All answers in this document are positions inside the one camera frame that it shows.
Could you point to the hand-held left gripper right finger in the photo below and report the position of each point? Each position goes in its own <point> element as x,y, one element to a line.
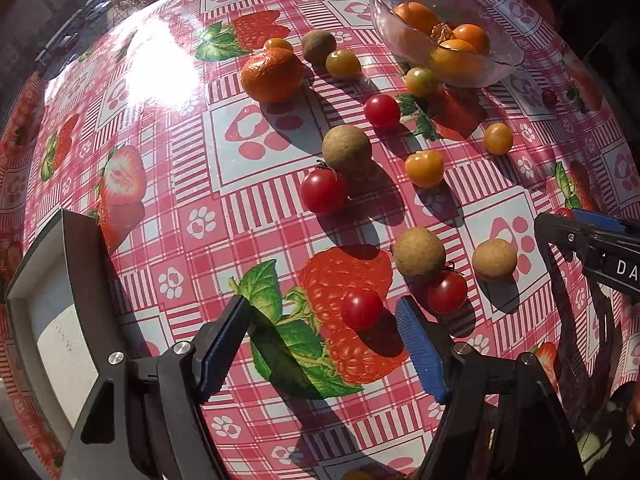
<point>420,350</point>

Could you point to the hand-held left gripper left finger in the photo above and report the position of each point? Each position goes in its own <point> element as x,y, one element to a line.
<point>217,360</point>

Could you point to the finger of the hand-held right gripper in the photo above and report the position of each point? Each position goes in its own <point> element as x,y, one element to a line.
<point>602,220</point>
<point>560,232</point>

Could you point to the clear glass bowl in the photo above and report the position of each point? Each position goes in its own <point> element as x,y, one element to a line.
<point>400,35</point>

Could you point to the brown round longan fruit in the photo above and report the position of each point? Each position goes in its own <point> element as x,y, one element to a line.
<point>494,259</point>
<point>419,252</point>
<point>347,148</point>
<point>318,46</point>

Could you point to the orange cherry tomato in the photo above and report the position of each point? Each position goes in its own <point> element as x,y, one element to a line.
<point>424,168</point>
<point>278,44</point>
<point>498,138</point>

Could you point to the dark red cherry tomato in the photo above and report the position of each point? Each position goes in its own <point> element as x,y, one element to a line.
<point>549,97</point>

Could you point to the red checked strawberry tablecloth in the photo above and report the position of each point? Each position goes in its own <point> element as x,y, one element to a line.
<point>175,185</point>

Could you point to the orange mandarin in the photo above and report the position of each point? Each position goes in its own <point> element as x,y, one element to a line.
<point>457,62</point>
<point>272,75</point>
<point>472,37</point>
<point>416,16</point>

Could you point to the yellow-green cherry tomato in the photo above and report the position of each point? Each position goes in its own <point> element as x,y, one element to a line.
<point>343,64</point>
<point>420,81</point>

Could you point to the dried brown fruit husk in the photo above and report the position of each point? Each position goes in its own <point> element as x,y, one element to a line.
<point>442,34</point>

